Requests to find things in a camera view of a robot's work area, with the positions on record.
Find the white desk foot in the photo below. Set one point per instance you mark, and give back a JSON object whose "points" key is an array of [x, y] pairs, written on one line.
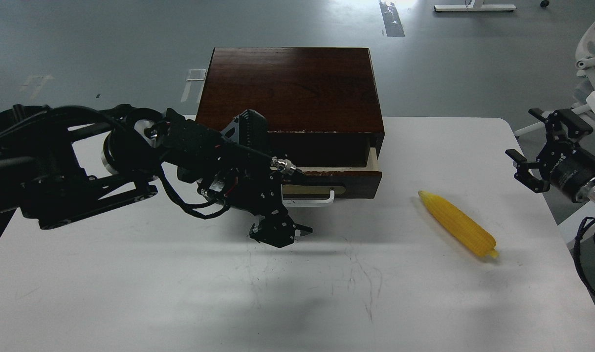
{"points": [[475, 6]]}

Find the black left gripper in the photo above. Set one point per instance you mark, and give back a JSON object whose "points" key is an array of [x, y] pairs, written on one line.
{"points": [[257, 191]]}

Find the yellow corn cob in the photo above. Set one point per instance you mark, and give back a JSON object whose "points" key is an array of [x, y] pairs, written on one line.
{"points": [[474, 237]]}

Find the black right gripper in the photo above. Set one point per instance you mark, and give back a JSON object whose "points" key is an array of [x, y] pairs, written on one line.
{"points": [[569, 170]]}

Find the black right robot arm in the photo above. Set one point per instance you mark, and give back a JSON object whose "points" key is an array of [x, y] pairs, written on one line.
{"points": [[562, 162]]}

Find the dark wooden drawer cabinet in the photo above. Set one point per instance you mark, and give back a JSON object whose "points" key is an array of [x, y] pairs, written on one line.
{"points": [[321, 103]]}

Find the white table leg frame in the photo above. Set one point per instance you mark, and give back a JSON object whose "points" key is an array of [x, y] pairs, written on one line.
{"points": [[586, 112]]}

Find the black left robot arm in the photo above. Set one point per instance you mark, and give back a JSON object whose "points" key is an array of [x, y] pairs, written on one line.
{"points": [[60, 166]]}

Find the wooden drawer with white handle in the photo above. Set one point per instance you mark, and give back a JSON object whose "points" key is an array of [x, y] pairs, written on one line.
{"points": [[327, 184]]}

